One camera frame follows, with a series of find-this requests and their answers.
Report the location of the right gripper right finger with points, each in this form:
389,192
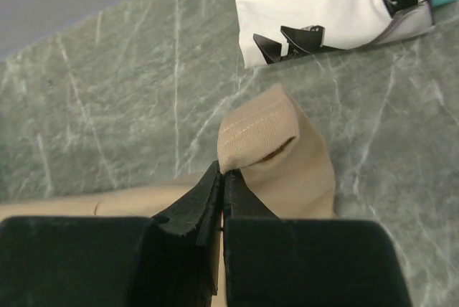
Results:
271,261

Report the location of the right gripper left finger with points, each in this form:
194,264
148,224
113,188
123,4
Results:
166,258

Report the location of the tan t shirt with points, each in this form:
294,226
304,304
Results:
279,152

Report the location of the white printed folded t shirt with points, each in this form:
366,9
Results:
273,31

